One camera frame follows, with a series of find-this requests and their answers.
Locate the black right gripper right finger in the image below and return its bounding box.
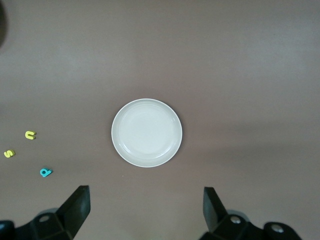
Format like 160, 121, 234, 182
199, 186, 303, 240

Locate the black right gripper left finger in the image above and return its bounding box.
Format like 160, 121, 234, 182
0, 184, 91, 240

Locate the teal letter p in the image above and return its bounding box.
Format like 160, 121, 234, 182
39, 167, 54, 178

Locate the beige round plate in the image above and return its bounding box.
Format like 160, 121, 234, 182
111, 98, 183, 168

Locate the brown table cover sheet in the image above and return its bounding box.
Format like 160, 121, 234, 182
0, 0, 320, 240

